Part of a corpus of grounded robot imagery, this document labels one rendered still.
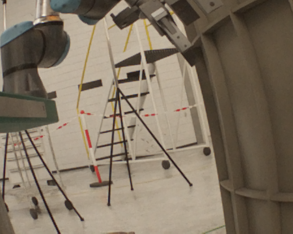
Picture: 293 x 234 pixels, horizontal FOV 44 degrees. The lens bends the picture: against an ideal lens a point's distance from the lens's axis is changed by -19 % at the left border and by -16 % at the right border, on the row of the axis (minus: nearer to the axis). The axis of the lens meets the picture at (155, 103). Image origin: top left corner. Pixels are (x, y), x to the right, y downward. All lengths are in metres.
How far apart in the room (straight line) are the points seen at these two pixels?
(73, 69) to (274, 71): 7.74
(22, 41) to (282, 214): 0.76
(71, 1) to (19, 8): 8.10
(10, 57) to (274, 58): 0.64
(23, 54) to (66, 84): 7.35
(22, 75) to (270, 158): 0.62
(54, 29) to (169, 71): 7.39
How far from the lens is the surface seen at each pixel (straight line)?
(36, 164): 5.29
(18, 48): 1.02
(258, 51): 0.77
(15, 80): 1.00
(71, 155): 8.30
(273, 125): 0.77
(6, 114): 0.71
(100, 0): 1.00
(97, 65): 8.37
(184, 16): 0.60
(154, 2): 0.92
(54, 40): 1.12
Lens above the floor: 0.61
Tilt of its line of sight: 2 degrees up
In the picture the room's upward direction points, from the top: 13 degrees counter-clockwise
